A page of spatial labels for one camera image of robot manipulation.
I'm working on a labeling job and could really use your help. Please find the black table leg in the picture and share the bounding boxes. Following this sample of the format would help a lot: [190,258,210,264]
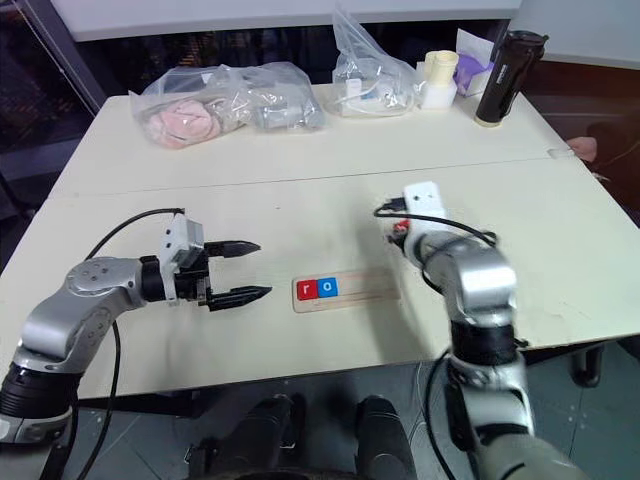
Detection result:
[569,344,604,387]

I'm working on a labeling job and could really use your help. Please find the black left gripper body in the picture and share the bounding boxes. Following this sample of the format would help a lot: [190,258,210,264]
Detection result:
[172,242,226,307]

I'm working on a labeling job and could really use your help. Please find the cream tape roll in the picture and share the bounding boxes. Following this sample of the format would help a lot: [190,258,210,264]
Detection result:
[417,49,460,86]

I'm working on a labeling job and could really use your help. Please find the dark rounded shape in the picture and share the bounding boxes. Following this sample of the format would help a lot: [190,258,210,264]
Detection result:
[353,394,416,480]
[187,393,309,480]

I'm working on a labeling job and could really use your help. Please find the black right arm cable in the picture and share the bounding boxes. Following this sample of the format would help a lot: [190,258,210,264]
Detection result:
[373,197,501,480]

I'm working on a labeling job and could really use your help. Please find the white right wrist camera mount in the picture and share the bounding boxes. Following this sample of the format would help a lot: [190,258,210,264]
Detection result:
[402,182,449,261]

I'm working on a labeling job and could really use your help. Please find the plastic bag with pink item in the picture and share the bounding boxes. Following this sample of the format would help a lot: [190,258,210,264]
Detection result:
[128,62,326,150]

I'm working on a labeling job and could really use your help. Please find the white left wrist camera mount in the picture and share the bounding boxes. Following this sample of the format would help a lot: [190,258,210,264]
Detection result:
[158,213,206,274]

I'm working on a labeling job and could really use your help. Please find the white purple tissue packet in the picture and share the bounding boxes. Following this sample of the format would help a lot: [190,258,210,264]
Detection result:
[453,28,499,97]

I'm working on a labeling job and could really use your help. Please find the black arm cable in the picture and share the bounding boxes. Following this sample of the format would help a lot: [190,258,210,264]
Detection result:
[373,197,501,480]
[84,207,189,441]

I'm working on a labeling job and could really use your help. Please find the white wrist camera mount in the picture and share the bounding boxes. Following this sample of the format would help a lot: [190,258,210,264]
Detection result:
[402,182,449,261]
[158,213,206,274]

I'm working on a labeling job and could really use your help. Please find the wooden letter tray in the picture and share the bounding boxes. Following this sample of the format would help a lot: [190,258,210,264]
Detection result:
[291,268,403,315]

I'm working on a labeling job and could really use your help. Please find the black drink bottle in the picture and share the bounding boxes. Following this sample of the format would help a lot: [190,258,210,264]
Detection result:
[474,29,550,127]

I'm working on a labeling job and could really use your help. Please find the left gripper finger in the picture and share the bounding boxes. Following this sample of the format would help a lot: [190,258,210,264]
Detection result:
[206,285,274,314]
[207,239,262,260]

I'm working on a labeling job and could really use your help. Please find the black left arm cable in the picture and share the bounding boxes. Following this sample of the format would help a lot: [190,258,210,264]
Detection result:
[84,207,189,441]

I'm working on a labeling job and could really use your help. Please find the dark metal post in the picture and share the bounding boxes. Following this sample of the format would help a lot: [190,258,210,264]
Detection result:
[29,0,109,116]

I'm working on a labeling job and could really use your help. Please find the clear bag with white items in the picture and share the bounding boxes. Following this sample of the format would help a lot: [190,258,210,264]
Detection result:
[324,2,426,120]

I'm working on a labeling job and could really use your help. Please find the white plastic block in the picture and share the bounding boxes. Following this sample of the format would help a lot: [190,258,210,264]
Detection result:
[419,82,459,110]

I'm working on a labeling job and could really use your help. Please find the person's bare hand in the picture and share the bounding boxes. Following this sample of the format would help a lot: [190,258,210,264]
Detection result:
[567,135,599,161]

